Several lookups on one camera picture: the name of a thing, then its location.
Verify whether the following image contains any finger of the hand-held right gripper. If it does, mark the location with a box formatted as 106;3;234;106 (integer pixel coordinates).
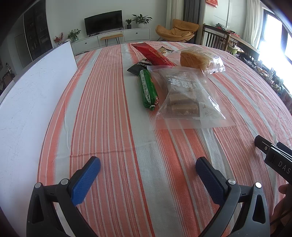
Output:
254;135;277;158

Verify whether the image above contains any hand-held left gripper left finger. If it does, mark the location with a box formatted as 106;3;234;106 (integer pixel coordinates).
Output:
26;156;101;237

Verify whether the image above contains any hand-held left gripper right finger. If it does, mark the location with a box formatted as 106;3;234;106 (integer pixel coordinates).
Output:
195;157;271;237

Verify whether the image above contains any clear bag of brown cakes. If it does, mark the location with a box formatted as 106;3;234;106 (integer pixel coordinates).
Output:
147;65;235;130

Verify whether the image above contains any white cardboard box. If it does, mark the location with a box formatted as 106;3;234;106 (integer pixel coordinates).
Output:
0;41;78;215

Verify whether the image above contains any bagged bread loaf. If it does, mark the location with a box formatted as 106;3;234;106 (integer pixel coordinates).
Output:
180;46;226;75

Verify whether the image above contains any green sausage packet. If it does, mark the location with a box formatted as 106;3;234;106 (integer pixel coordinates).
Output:
138;69;159;111

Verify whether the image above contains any black snack packet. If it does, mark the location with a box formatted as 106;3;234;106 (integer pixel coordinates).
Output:
127;59;151;75

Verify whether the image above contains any yellow printed snack packet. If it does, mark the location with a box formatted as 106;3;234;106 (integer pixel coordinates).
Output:
160;46;175;56

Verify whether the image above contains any red snack packet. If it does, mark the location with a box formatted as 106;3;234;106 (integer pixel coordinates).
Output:
132;42;176;67

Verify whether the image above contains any person's right hand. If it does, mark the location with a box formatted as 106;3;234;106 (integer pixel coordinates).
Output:
270;183;292;235

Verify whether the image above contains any orange striped tablecloth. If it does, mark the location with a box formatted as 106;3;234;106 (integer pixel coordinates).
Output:
36;41;292;237

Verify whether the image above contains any clutter of jars and bottles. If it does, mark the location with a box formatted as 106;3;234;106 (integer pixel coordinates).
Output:
228;41;292;107

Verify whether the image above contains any window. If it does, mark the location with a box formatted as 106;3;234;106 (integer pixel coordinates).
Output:
258;9;292;75

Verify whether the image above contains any wooden chair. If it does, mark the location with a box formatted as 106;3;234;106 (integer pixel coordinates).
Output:
201;24;231;52

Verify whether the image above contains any white curtain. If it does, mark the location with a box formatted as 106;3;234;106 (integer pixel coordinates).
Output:
243;0;262;48

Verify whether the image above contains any orange lounge chair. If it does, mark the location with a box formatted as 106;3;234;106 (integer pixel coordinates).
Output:
155;19;200;42

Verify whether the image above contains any red flower bouquet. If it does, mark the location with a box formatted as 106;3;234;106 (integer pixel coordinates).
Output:
53;32;64;45

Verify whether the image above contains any wooden stool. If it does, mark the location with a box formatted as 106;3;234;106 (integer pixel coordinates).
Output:
100;34;124;47

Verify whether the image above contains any green flowering plant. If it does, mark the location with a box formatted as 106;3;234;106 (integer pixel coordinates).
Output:
67;29;81;42

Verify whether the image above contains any grey curtain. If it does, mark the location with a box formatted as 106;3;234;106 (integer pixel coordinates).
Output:
183;0;201;23

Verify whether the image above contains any white television cabinet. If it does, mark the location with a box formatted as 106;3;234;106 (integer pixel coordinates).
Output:
71;28;151;55

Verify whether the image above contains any dark display cabinet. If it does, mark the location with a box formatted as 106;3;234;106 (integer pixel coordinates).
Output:
23;0;53;61

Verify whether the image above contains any black television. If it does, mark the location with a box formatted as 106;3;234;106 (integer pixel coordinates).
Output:
84;10;123;36

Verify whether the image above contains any large potted plant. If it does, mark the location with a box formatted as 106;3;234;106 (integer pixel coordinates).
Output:
132;14;153;29

